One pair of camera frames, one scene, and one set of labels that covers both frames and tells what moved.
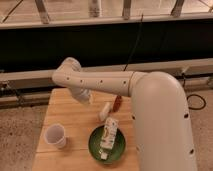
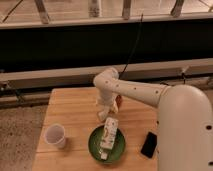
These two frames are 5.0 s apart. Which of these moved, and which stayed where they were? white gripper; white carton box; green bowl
Moved: white gripper
Stayed: green bowl; white carton box
